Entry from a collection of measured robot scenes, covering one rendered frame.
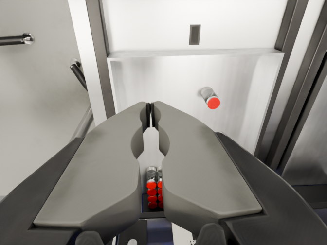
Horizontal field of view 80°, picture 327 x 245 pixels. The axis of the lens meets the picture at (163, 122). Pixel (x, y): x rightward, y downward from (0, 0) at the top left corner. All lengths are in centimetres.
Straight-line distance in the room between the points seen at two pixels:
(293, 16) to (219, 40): 10
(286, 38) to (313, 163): 33
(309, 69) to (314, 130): 16
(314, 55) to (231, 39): 13
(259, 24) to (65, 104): 128
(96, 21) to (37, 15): 104
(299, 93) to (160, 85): 24
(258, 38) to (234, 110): 13
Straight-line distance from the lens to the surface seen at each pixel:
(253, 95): 40
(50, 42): 134
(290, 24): 37
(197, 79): 35
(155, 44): 33
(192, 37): 33
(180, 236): 37
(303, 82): 42
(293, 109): 43
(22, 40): 132
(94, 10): 31
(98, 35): 32
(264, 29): 37
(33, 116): 160
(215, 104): 33
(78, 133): 90
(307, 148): 55
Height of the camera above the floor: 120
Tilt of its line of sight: 58 degrees down
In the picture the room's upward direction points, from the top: 173 degrees clockwise
